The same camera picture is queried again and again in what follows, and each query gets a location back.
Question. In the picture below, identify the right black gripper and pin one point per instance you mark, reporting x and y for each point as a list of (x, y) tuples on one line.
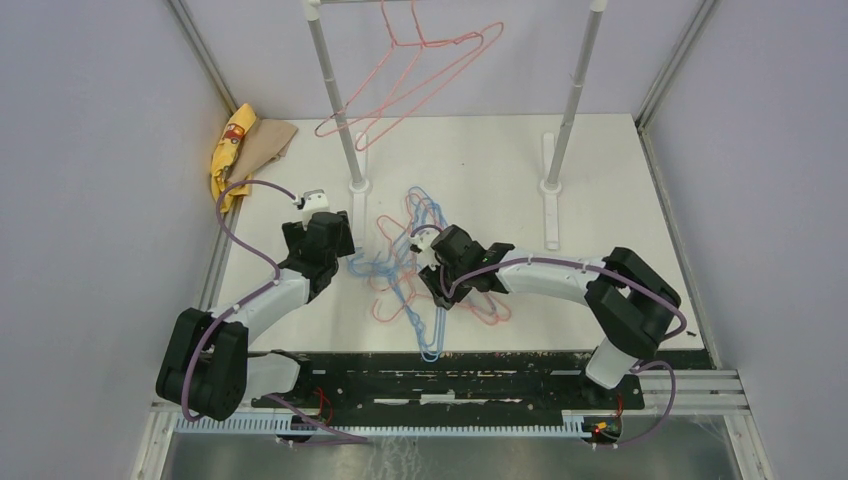
[(431, 278)]

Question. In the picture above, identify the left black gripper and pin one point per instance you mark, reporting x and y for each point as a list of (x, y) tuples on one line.
[(295, 234)]

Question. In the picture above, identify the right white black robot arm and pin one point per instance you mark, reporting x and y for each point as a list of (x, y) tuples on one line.
[(636, 309)]

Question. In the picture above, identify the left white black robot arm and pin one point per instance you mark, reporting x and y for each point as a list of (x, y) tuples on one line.
[(205, 368)]

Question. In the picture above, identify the left grey rack pole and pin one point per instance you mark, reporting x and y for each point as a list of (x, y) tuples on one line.
[(357, 162)]

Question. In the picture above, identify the grey rack pole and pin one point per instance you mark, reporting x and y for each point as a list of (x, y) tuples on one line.
[(554, 145), (357, 162)]

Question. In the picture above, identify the beige cloth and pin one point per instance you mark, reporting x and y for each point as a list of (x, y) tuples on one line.
[(267, 140)]

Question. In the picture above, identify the yellow printed cloth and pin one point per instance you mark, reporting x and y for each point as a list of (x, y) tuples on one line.
[(228, 148)]

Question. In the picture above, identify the right grey rack pole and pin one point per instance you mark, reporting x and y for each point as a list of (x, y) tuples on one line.
[(554, 145)]

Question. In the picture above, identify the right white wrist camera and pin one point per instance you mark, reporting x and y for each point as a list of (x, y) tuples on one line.
[(425, 255)]

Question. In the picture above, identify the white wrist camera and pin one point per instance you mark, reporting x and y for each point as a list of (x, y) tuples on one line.
[(313, 201), (425, 255)]

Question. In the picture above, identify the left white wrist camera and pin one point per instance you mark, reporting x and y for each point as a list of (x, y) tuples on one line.
[(313, 201)]

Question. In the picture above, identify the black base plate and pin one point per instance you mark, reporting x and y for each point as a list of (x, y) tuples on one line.
[(471, 389)]

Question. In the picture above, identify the white slotted cable duct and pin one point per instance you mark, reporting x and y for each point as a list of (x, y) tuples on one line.
[(282, 423)]

